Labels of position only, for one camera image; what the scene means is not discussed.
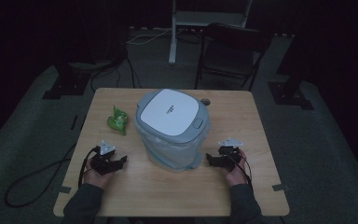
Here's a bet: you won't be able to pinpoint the translucent plastic bin liner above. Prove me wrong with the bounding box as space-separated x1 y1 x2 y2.
134 119 213 172

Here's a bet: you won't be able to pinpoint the white metal stand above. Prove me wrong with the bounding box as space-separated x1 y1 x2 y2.
168 0 254 65

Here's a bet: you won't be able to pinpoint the person's right hand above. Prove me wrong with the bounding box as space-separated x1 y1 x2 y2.
219 149 251 188

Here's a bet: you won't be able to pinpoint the green snack packet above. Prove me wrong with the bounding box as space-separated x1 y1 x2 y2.
106 105 130 136

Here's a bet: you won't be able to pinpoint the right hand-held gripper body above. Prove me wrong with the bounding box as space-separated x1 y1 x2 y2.
217 136 245 173

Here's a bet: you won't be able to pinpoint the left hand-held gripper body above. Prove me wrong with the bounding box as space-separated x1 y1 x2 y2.
89 140 121 175

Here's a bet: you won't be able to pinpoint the black folding chair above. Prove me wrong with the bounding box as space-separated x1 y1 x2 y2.
193 22 274 92

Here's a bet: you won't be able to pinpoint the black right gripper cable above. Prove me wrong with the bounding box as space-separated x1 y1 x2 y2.
235 152 254 189

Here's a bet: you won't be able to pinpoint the black floor cables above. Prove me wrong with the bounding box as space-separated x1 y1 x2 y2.
89 46 144 93

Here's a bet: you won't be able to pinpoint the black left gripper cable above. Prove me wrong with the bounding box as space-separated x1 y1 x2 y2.
4 147 102 209

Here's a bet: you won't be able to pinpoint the grey trash can white lid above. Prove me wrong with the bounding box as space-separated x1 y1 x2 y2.
134 88 213 172

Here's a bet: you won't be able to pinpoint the white floor cable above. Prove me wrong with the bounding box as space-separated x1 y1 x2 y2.
126 27 185 46

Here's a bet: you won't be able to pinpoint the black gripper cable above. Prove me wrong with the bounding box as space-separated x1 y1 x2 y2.
235 152 254 189
4 147 102 209

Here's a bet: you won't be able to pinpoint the person's left hand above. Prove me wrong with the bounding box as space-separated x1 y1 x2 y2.
83 158 115 189

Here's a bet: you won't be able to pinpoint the black stand base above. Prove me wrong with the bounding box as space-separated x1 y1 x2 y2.
42 61 91 101
267 32 315 111

